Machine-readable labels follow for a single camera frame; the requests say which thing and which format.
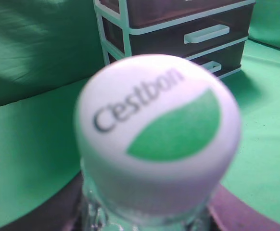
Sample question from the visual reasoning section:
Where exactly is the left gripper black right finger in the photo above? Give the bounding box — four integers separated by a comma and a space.
209, 185, 271, 231

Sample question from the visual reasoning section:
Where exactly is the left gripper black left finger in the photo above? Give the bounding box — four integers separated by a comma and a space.
7, 173, 82, 231

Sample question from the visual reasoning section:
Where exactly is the clear water bottle white cap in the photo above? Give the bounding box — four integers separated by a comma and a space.
74, 54, 241, 231

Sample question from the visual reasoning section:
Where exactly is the dark translucent bottom drawer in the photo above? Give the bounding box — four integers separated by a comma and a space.
107, 40, 245, 75

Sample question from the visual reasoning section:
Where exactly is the dark translucent drawer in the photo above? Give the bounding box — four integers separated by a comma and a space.
107, 40, 245, 75
99, 0, 248, 26
129, 0, 255, 45

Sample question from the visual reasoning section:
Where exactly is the dark translucent middle drawer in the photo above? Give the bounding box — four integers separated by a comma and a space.
129, 0, 255, 45

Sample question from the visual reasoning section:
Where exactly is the dark translucent top drawer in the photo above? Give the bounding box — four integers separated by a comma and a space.
99, 0, 248, 26

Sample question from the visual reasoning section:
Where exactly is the green table cloth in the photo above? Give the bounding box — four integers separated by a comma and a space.
0, 0, 280, 231

